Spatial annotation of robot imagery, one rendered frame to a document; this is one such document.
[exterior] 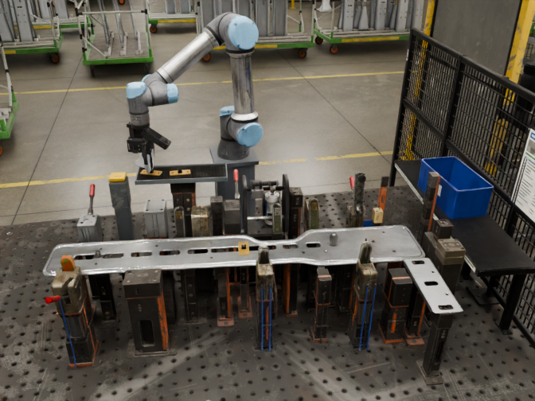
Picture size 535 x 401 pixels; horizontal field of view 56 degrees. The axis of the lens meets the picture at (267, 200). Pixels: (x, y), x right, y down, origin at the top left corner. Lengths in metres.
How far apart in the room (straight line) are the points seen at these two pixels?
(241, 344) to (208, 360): 0.14
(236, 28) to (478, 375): 1.53
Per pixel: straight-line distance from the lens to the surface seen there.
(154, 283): 1.72
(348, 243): 1.95
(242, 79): 2.10
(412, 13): 9.87
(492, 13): 3.99
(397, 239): 2.01
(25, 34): 9.26
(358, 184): 2.01
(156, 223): 1.97
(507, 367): 2.05
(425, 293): 1.77
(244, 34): 2.04
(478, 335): 2.14
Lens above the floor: 2.08
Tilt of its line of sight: 29 degrees down
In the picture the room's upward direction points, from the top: straight up
